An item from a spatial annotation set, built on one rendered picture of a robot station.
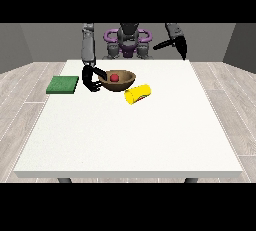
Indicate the brown wooden bowl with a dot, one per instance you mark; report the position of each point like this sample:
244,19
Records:
120,82

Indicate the small red ball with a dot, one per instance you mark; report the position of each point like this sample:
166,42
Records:
114,77

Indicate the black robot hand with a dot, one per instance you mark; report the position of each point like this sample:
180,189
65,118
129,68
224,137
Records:
178,45
88,77

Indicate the yellow cup with melon print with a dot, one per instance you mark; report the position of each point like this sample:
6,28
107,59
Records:
137,94

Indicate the dark table leg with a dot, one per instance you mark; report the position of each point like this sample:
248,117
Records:
191,180
64,180

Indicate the grey robot trunk purple rings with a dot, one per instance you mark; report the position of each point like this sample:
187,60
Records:
128,44

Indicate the green square pad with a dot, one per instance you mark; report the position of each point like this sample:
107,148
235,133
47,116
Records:
62,85

